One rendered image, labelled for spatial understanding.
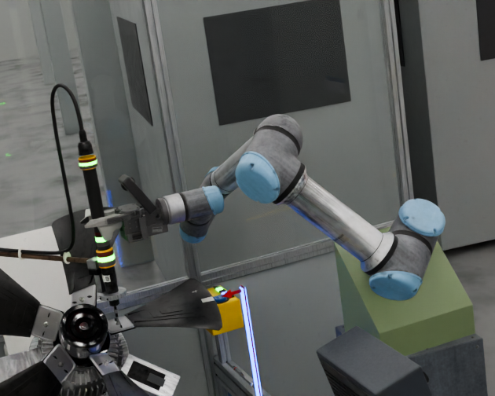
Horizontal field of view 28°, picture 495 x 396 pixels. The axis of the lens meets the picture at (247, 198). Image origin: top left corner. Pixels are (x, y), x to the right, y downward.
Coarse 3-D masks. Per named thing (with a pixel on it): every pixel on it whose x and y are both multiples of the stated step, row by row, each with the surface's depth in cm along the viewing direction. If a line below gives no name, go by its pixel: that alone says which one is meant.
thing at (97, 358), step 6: (96, 354) 246; (102, 354) 249; (96, 360) 245; (102, 360) 247; (108, 360) 250; (96, 366) 243; (102, 366) 245; (108, 366) 247; (114, 366) 250; (102, 372) 242; (108, 372) 245
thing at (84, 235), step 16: (64, 224) 266; (80, 224) 264; (64, 240) 264; (80, 240) 261; (112, 240) 257; (80, 256) 259; (96, 256) 256; (64, 272) 261; (80, 272) 257; (80, 288) 255
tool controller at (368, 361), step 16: (352, 336) 208; (368, 336) 206; (320, 352) 208; (336, 352) 205; (352, 352) 203; (368, 352) 200; (384, 352) 198; (336, 368) 201; (352, 368) 197; (368, 368) 195; (384, 368) 192; (400, 368) 190; (416, 368) 189; (336, 384) 206; (352, 384) 195; (368, 384) 190; (384, 384) 188; (400, 384) 188; (416, 384) 189
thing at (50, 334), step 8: (40, 312) 248; (48, 312) 248; (56, 312) 247; (40, 320) 248; (48, 320) 248; (56, 320) 248; (32, 328) 249; (40, 328) 249; (48, 328) 249; (56, 328) 249; (40, 336) 250; (48, 336) 250; (56, 336) 250
